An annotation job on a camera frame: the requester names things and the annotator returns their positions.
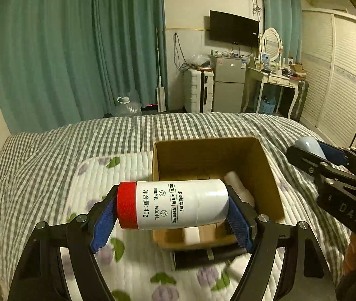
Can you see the white louvered wardrobe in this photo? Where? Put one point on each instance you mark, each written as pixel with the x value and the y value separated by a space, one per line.
pixel 328 55

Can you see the grey mini fridge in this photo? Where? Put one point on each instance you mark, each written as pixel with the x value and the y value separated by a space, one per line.
pixel 229 84

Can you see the clear water jug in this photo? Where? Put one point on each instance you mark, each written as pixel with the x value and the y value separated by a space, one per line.
pixel 126 107

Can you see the black wall television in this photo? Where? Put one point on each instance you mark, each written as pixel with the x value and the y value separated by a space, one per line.
pixel 233 29

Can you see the white suitcase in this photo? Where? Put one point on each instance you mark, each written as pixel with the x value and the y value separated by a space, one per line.
pixel 198 91

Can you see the brown cardboard box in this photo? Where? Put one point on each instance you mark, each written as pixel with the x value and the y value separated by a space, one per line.
pixel 212 159

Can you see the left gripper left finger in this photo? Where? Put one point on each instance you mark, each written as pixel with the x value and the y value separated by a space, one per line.
pixel 40 275

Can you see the white dressing table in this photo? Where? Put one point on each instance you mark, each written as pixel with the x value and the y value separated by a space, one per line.
pixel 255 75

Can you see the white tube in box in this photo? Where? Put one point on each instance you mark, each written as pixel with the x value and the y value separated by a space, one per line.
pixel 233 180

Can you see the light blue earbuds case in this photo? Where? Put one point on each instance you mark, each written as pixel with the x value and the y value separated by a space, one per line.
pixel 311 145

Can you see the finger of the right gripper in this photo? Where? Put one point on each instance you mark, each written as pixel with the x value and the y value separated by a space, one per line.
pixel 314 165
pixel 340 156

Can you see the white mop pole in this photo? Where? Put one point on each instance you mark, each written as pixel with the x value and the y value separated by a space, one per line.
pixel 160 92

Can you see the white bottle red cap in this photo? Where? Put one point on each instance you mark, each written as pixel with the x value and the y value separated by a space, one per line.
pixel 152 205

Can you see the white oval vanity mirror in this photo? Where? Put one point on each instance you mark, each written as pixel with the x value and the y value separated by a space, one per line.
pixel 271 44

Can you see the teal curtain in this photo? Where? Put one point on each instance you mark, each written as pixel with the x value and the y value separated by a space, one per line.
pixel 285 16
pixel 66 61

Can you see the grey checked bed cover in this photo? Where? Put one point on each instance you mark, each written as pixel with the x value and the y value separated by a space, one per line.
pixel 56 175

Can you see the teal curtain left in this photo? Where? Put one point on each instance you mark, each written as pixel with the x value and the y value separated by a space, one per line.
pixel 66 61

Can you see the teal curtain right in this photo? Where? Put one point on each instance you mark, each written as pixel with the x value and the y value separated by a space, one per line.
pixel 285 16

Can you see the black remote control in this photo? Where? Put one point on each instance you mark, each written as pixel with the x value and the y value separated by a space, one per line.
pixel 187 259

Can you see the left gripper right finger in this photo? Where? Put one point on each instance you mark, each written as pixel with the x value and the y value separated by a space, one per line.
pixel 304 274

